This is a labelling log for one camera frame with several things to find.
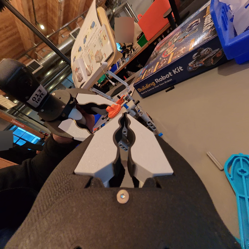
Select white book stand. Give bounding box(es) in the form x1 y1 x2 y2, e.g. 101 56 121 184
71 0 133 102

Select black pole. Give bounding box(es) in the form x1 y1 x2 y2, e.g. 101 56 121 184
0 0 73 66

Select person's left hand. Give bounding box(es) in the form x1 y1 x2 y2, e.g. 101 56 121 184
81 113 96 133

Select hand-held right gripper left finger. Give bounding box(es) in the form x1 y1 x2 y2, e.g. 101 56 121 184
73 113 124 177

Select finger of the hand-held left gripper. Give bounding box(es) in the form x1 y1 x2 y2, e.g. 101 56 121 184
58 116 94 141
75 93 118 115

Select orange gear frame assembly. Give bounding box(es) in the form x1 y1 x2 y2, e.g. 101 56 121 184
92 94 164 153

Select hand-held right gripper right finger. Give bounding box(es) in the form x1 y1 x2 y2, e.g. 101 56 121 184
127 113 174 178

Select blue robot kit box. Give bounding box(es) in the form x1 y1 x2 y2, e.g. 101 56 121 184
134 3 230 98

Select short grey bar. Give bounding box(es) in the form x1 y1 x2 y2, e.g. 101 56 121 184
206 151 225 171

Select teal curved plastic piece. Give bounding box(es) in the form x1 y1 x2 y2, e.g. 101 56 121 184
224 153 249 245

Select blue plastic bin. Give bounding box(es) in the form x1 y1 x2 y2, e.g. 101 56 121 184
210 0 249 64

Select orange container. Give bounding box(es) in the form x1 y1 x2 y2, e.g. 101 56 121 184
137 0 172 41

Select metal air duct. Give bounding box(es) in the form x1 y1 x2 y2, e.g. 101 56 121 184
37 49 74 84

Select person's left forearm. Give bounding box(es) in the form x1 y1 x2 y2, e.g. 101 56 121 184
0 132 80 203

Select clear plastic bags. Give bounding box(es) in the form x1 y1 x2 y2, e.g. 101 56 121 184
228 0 249 24

